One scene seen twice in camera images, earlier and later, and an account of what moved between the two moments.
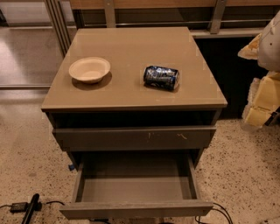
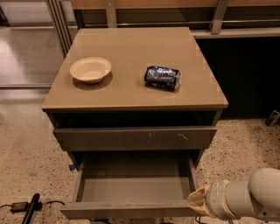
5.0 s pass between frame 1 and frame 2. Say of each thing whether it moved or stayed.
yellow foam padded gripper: moved
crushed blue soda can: stayed
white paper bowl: stayed
